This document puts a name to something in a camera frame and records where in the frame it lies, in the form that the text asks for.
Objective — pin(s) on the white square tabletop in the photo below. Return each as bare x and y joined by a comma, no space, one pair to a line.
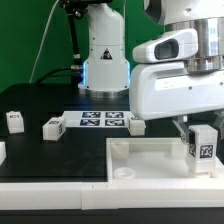
152,159

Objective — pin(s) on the white sheet with AprilTags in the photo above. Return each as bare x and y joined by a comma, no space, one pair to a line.
97,119

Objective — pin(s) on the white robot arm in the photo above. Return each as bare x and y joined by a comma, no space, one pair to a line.
106,71

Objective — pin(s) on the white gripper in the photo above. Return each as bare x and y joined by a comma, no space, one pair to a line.
167,90

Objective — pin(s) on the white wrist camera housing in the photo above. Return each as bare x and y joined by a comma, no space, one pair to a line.
171,46

